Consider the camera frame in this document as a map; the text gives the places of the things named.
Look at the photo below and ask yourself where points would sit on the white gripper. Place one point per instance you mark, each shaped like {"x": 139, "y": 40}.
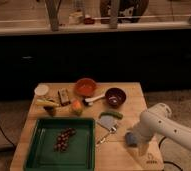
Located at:
{"x": 143, "y": 136}

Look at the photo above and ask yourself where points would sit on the blue sponge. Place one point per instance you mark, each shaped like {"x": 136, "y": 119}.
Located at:
{"x": 130, "y": 139}

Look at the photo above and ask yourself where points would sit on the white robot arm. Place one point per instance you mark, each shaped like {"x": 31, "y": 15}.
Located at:
{"x": 156, "y": 119}

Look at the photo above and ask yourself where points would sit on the purple bowl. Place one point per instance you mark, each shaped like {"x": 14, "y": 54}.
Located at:
{"x": 115, "y": 97}

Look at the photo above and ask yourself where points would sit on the orange bowl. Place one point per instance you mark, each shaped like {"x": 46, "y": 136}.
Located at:
{"x": 85, "y": 87}

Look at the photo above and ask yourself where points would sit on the green cucumber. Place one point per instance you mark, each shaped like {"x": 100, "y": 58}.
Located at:
{"x": 114, "y": 114}

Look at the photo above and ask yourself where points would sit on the metal cleaver spatula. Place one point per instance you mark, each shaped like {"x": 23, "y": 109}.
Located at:
{"x": 110, "y": 124}

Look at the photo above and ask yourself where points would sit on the white dish brush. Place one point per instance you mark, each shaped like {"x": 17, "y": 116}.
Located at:
{"x": 90, "y": 101}

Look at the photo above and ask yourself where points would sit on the orange peach fruit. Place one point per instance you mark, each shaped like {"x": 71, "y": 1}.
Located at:
{"x": 77, "y": 107}

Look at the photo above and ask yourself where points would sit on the bunch of red grapes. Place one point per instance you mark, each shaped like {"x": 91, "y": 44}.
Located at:
{"x": 63, "y": 139}

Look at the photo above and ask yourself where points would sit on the brown chocolate bar box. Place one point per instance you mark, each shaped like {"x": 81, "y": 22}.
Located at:
{"x": 64, "y": 97}

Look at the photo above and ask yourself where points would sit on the green plastic tray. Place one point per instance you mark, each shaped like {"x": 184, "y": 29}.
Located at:
{"x": 80, "y": 154}

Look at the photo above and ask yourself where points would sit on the yellow corn cob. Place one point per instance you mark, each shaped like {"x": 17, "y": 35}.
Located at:
{"x": 45, "y": 102}

